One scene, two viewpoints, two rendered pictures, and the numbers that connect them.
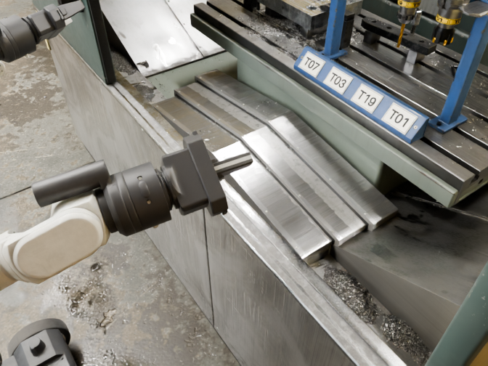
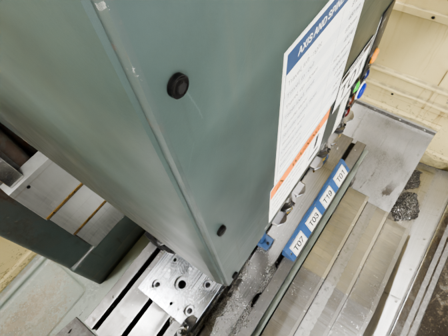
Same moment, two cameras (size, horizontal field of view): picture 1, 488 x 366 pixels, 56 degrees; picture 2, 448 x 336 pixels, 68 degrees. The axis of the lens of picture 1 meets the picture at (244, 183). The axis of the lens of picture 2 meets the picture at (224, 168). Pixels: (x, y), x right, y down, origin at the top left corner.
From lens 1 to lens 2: 1.57 m
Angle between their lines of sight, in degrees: 58
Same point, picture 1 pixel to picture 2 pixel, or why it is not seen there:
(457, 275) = (403, 151)
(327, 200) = (365, 224)
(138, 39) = not seen: outside the picture
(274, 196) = (379, 257)
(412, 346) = (416, 175)
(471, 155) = (341, 143)
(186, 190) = not seen: outside the picture
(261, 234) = (439, 243)
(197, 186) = not seen: outside the picture
